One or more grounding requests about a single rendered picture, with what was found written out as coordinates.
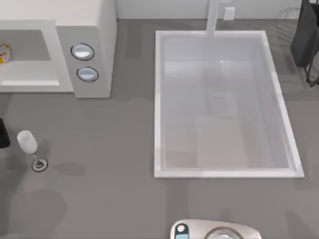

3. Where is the white sink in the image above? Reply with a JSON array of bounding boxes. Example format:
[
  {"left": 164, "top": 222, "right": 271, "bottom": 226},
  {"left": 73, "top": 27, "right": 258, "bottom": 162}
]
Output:
[{"left": 154, "top": 30, "right": 305, "bottom": 179}]

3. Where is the round microwave knob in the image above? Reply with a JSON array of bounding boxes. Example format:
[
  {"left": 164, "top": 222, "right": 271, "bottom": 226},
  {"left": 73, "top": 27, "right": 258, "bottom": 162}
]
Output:
[
  {"left": 70, "top": 42, "right": 95, "bottom": 61},
  {"left": 76, "top": 66, "right": 99, "bottom": 83}
]

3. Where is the tall white tap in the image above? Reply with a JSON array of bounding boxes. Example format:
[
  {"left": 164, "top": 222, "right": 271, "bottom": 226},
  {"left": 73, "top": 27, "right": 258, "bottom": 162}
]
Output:
[{"left": 205, "top": 0, "right": 233, "bottom": 38}]

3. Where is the white kitchen scale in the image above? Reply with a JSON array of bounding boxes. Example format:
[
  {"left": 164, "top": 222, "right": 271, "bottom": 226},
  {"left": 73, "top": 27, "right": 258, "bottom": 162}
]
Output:
[{"left": 170, "top": 219, "right": 262, "bottom": 239}]

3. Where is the pale microwave oven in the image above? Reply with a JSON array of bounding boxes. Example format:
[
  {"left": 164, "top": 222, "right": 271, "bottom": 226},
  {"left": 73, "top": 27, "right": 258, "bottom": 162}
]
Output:
[{"left": 0, "top": 0, "right": 118, "bottom": 99}]

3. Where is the clear wine glass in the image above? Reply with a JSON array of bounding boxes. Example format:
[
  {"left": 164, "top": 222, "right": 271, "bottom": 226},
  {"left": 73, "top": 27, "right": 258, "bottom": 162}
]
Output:
[{"left": 16, "top": 130, "right": 48, "bottom": 172}]

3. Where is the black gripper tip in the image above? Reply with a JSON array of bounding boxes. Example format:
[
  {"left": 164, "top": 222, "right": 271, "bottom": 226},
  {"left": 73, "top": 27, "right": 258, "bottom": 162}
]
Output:
[{"left": 0, "top": 118, "right": 11, "bottom": 149}]

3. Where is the black chair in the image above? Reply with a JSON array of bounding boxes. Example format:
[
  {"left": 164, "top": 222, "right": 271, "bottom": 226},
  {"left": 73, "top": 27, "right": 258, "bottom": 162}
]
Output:
[{"left": 290, "top": 0, "right": 319, "bottom": 88}]

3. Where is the yellow and white box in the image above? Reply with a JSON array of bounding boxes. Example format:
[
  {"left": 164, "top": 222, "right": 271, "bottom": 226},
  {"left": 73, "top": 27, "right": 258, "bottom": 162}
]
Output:
[{"left": 0, "top": 42, "right": 12, "bottom": 64}]

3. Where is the white wall socket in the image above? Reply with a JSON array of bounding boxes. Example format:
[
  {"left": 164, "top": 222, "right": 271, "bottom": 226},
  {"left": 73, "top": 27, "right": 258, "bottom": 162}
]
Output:
[{"left": 224, "top": 6, "right": 235, "bottom": 21}]

